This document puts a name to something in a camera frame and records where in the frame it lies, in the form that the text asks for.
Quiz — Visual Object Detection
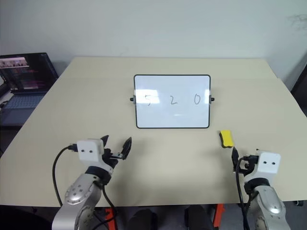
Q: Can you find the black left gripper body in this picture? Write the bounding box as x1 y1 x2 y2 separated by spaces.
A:
102 148 126 170

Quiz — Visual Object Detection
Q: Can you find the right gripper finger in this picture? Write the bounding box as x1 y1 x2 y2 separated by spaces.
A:
231 147 239 169

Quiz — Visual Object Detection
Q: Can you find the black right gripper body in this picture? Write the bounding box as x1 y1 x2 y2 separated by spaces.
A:
236 155 260 174

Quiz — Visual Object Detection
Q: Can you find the yellow and black eraser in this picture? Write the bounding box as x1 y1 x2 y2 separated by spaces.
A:
217 130 235 148

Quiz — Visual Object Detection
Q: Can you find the small black-framed whiteboard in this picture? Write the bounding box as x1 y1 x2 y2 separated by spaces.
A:
129 74 215 129

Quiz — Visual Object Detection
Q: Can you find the orange table leg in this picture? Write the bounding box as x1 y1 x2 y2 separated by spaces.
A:
105 207 118 230
214 203 225 229

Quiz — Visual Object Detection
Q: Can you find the dark rounded shape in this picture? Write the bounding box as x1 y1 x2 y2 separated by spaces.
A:
126 208 157 230
184 206 214 230

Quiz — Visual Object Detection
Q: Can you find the dark chair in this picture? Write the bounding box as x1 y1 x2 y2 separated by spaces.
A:
289 69 307 106

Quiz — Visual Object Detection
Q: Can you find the open dark laptop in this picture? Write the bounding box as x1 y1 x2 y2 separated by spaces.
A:
0 52 59 127

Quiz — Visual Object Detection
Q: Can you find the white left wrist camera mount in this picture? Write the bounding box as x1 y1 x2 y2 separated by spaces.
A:
76 138 105 168

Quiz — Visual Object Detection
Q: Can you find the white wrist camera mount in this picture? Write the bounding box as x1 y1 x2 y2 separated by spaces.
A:
76 138 105 168
253 149 282 179

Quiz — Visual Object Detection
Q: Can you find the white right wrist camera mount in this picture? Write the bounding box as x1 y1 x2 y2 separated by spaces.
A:
253 149 282 179

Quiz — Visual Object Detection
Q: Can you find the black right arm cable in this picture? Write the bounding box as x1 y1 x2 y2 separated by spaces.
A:
235 164 252 230

